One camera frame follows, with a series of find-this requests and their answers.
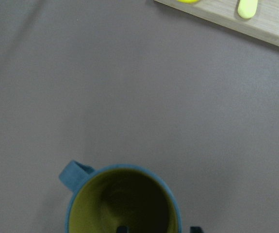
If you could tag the lemon slice toy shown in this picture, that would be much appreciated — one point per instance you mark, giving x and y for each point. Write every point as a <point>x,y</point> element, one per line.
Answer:
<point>188,1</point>

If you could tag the wooden cutting board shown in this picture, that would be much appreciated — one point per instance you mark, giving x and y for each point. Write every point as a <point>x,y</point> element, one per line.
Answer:
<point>264,25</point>

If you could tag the yellow plastic knife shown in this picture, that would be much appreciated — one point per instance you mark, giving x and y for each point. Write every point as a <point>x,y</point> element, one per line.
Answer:
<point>247,8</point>

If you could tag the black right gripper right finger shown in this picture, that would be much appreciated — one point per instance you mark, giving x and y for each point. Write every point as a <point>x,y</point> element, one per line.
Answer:
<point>196,229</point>

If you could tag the blue mug yellow inside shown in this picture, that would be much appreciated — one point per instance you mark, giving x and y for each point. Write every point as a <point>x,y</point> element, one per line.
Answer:
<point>118,195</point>

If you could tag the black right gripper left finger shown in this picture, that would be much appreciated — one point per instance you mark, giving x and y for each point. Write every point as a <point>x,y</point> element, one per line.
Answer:
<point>122,229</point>

